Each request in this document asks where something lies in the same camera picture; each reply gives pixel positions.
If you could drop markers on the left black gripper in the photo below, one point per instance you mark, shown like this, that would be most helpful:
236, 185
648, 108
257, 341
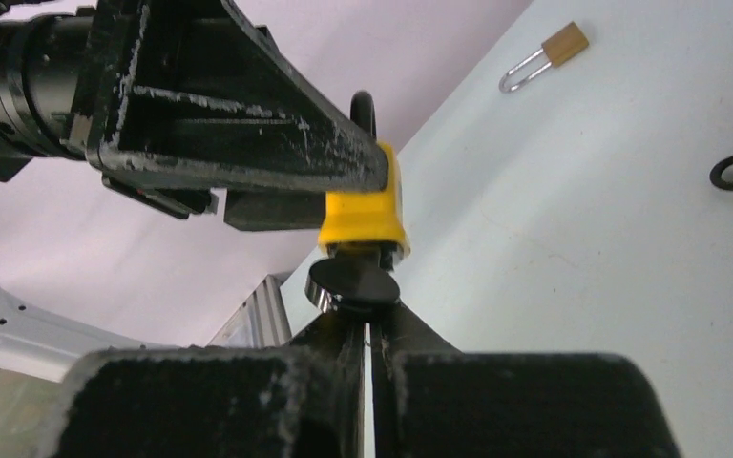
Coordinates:
40, 62

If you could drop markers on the left aluminium frame post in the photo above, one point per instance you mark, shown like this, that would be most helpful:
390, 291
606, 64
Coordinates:
260, 322

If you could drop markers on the black headed key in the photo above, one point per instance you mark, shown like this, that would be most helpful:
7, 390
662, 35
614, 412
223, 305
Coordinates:
352, 286

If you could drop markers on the yellow padlock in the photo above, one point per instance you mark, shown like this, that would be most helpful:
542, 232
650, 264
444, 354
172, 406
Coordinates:
368, 224

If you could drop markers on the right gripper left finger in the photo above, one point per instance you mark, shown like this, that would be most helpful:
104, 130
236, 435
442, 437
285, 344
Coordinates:
301, 399

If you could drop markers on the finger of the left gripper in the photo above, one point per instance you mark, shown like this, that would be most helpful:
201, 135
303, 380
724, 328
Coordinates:
242, 210
191, 95

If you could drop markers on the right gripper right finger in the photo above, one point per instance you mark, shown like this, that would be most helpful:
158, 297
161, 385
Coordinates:
432, 400

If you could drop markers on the brass padlock long shackle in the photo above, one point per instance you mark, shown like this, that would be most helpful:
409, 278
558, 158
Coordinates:
554, 52

